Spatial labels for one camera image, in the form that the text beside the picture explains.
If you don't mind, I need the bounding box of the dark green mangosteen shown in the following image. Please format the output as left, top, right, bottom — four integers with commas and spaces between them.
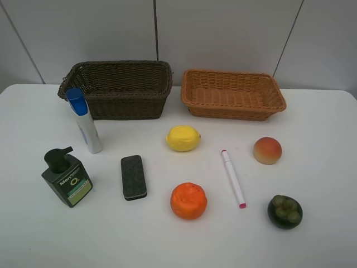
267, 195, 303, 230

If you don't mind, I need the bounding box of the orange-red peach half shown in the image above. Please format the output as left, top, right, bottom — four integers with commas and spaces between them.
253, 137, 282, 165

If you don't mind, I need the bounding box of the orange wicker basket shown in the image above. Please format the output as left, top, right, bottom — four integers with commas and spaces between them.
181, 69, 287, 121

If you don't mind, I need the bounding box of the orange tangerine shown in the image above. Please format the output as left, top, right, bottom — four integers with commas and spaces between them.
170, 183, 208, 220

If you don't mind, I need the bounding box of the white pink-capped marker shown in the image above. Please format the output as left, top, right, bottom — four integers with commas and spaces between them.
221, 150, 247, 209

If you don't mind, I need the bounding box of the yellow lemon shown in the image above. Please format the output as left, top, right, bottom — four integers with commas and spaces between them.
165, 125, 201, 152

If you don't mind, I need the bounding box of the dark brown wicker basket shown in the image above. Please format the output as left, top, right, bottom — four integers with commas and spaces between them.
57, 60, 172, 121

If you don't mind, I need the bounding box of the white tube blue cap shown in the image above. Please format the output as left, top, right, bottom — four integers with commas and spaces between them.
66, 88, 103, 154

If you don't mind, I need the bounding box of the black felt whiteboard eraser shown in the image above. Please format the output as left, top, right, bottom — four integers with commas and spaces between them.
120, 155, 147, 201

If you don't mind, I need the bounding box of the dark green pump bottle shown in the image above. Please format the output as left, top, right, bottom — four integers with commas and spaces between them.
41, 146, 93, 208

